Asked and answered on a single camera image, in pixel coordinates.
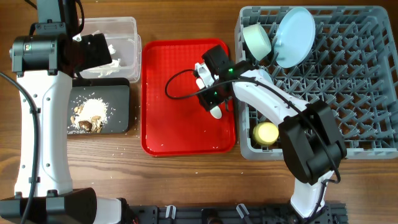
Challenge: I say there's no food scraps and rice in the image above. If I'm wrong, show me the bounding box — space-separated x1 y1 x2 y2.
67 92 116 134

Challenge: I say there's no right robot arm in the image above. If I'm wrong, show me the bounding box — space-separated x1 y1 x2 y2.
193 45 347 222

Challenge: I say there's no black plastic tray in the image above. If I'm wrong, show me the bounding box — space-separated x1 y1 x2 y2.
67 78 130 134

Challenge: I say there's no green bowl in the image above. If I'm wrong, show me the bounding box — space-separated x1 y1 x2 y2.
243 24 272 61

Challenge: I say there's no light blue plate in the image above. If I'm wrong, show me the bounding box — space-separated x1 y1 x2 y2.
274 7 315 68

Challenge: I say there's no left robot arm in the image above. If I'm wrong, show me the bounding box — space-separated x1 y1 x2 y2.
1 0 139 223

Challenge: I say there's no white plastic spoon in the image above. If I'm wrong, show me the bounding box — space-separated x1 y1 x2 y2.
196 78 222 119

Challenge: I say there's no clear plastic bin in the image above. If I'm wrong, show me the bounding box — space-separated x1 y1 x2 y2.
74 17 142 83

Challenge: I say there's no grey dishwasher rack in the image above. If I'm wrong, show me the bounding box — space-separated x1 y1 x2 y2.
234 5 398 161

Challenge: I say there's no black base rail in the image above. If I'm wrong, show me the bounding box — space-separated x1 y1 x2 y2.
131 203 349 224

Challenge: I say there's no yellow cup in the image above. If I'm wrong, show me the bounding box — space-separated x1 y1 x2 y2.
252 122 279 146

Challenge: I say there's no white napkin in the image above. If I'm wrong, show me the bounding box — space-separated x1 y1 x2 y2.
93 44 121 78

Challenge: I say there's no red serving tray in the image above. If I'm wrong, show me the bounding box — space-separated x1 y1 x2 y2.
141 39 236 156

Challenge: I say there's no light blue bowl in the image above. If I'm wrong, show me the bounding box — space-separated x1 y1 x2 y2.
259 69 274 85

